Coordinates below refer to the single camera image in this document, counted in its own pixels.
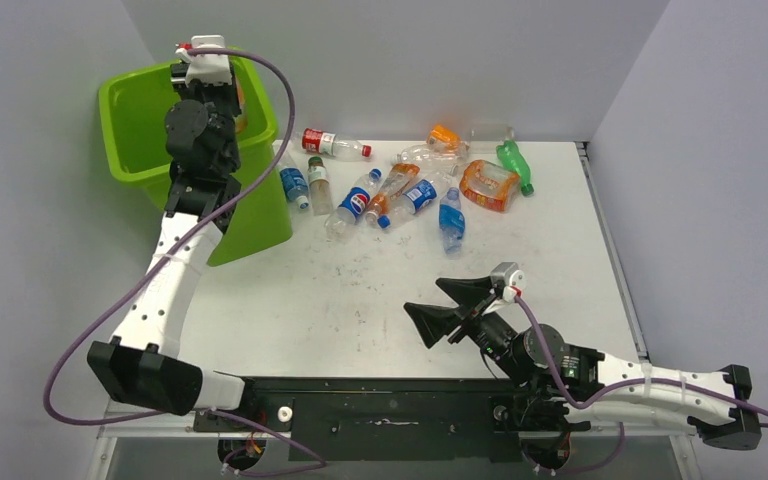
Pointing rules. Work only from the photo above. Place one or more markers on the pepsi bottle centre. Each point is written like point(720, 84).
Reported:
point(342, 222)

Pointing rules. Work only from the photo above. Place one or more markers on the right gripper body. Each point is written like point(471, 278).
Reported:
point(488, 331)

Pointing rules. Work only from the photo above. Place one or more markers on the orange label slim bottle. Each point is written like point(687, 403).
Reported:
point(399, 178)

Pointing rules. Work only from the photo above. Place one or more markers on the green plastic bin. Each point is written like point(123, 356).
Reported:
point(132, 108)

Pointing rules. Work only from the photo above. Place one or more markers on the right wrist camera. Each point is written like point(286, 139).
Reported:
point(508, 282)

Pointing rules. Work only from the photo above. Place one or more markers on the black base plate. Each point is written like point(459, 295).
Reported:
point(386, 419)

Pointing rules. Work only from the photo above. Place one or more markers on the clear bottle at wall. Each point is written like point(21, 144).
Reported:
point(492, 132)

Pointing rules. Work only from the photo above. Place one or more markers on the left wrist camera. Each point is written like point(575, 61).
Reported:
point(204, 61)

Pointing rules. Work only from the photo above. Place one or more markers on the blue label crushed water bottle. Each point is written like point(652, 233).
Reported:
point(451, 221)

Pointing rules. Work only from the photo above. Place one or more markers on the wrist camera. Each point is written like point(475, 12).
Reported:
point(204, 61)
point(508, 282)

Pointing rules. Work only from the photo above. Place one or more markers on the large orange tea bottle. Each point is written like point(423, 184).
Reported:
point(241, 117)

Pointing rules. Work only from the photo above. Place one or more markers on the orange bottle at back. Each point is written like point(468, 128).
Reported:
point(443, 139)

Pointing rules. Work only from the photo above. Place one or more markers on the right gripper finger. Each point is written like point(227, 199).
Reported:
point(469, 293)
point(434, 322)

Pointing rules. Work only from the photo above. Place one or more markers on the red label clear bottle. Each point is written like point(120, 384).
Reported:
point(332, 145)

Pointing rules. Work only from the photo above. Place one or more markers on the aluminium table edge rail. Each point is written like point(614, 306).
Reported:
point(620, 277)

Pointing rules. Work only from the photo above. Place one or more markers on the clear crushed bottle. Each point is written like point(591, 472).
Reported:
point(429, 158)

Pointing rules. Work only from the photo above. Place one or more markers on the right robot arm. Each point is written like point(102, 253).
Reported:
point(570, 386)

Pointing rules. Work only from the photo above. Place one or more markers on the blue label blue cap bottle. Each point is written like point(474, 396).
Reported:
point(415, 199)

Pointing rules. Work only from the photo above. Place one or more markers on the green plastic bottle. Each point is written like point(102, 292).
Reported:
point(511, 158)

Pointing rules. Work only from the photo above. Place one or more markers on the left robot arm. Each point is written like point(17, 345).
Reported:
point(139, 364)

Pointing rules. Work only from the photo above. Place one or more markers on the green cap white label bottle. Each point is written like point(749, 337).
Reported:
point(319, 187)

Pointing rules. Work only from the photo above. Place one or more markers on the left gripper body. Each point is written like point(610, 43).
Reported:
point(219, 99)

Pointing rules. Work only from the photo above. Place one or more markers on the blue label bottle near bin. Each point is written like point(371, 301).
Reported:
point(294, 185)

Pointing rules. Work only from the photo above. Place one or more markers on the crushed orange tea bottle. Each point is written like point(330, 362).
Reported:
point(489, 186)

